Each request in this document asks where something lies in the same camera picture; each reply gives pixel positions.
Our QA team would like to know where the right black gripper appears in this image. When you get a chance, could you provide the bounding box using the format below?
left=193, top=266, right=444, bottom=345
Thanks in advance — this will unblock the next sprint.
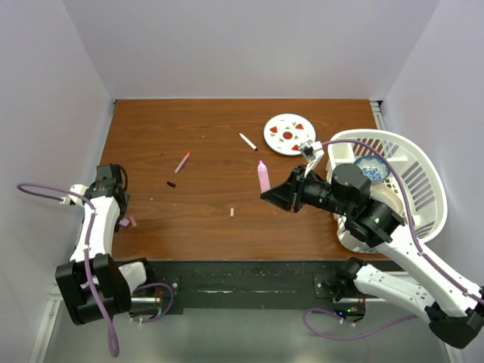
left=262, top=163, right=352, bottom=216

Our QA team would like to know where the pink highlighter pen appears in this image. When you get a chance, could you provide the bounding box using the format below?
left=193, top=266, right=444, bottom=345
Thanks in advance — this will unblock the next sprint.
left=257, top=160, right=271, bottom=193

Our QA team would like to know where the pink highlighter cap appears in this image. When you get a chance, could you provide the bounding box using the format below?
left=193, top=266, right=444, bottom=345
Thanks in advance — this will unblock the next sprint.
left=118, top=216, right=138, bottom=228

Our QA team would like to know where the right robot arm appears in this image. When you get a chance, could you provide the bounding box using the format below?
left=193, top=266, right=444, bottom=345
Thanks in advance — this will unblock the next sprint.
left=260, top=163, right=483, bottom=349

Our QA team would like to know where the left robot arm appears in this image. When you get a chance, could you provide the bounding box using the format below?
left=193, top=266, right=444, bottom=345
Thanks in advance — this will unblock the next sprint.
left=55, top=164, right=157, bottom=325

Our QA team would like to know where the white pen black tip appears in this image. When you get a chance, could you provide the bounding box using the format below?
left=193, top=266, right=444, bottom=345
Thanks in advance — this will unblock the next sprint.
left=238, top=132, right=258, bottom=151

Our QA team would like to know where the pink pen red tip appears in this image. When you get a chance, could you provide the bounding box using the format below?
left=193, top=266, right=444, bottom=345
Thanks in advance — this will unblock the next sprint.
left=174, top=151, right=191, bottom=174

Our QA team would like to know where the white strawberry pattern plate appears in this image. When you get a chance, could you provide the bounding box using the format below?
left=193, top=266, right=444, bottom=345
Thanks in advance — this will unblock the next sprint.
left=262, top=113, right=316, bottom=157

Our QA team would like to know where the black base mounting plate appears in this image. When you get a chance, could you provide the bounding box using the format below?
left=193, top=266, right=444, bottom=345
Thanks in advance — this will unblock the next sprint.
left=149, top=260, right=361, bottom=314

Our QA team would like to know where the beige plate in rack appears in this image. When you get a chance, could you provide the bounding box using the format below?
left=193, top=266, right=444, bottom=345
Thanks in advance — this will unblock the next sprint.
left=370, top=185, right=406, bottom=225

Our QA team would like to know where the blue white bowl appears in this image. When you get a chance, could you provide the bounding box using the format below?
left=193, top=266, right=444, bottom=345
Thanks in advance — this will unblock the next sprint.
left=354, top=155, right=390, bottom=183

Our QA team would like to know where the white plastic dish rack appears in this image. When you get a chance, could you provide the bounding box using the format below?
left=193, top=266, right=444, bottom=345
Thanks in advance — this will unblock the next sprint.
left=327, top=129, right=448, bottom=244

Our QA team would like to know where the aluminium frame rail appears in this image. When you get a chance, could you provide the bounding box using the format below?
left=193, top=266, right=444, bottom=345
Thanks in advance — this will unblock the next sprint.
left=370, top=100, right=386, bottom=130

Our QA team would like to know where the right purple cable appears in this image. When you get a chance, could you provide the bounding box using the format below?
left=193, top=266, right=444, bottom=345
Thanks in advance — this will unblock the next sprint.
left=302, top=138, right=484, bottom=347

